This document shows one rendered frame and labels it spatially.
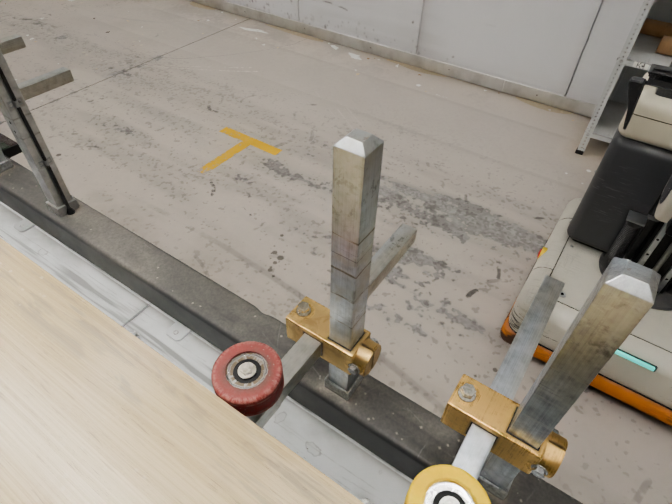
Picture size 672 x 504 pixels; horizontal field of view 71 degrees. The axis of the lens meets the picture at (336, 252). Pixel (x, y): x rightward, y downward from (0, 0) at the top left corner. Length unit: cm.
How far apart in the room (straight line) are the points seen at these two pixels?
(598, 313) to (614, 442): 131
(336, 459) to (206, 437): 32
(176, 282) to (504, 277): 138
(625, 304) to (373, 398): 45
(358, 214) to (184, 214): 177
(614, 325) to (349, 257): 26
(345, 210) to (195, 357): 53
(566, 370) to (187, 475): 37
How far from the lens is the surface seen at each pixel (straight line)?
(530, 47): 321
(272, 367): 55
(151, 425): 55
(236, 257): 195
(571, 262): 172
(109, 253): 104
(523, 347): 69
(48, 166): 111
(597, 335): 45
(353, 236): 49
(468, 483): 52
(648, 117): 153
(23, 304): 72
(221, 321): 86
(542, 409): 55
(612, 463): 169
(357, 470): 81
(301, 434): 83
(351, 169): 44
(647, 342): 161
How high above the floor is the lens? 138
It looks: 45 degrees down
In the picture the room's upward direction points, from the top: 2 degrees clockwise
